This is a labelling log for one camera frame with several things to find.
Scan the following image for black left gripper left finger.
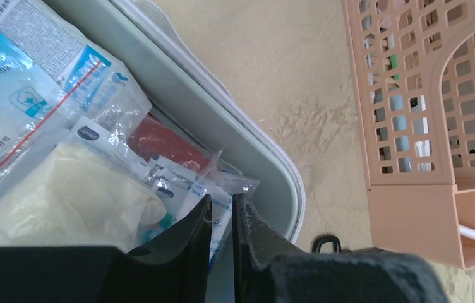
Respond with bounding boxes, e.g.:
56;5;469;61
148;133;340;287
0;195;212;302

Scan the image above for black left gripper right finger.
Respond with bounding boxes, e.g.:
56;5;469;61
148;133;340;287
232;194;448;302

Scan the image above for black handled scissors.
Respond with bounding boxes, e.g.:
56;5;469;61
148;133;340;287
311;235;343;254

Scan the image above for clear bag of sachets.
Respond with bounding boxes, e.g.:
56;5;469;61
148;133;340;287
0;60;262;268

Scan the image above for white sponge pad stack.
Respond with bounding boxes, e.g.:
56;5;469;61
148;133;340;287
0;143;167;251

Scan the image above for red fabric pouch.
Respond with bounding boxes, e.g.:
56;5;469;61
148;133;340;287
126;114;210;172

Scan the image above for white blue mask packet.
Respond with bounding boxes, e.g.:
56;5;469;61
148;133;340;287
0;1;152;136

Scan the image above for grey medicine case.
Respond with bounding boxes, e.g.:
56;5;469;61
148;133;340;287
48;0;306;243

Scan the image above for blue clear wipes packet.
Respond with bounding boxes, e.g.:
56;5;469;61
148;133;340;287
0;32;64;155

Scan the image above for peach plastic desk organizer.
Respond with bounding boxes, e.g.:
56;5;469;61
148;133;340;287
342;1;475;270

